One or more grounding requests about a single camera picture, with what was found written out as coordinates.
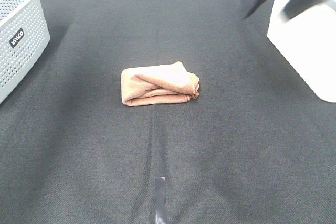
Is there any grey tape strip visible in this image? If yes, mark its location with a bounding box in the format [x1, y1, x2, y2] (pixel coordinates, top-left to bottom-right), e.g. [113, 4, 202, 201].
[154, 177, 167, 224]

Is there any brown terry towel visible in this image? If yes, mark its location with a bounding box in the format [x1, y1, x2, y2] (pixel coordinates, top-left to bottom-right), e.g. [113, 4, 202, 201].
[121, 61, 200, 106]

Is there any white plastic storage bin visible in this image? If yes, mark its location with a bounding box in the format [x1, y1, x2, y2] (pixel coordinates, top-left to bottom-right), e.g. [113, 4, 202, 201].
[267, 0, 335, 103]

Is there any grey perforated laundry basket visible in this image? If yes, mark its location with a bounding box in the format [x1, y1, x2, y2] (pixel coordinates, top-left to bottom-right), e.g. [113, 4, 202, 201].
[1, 0, 50, 101]

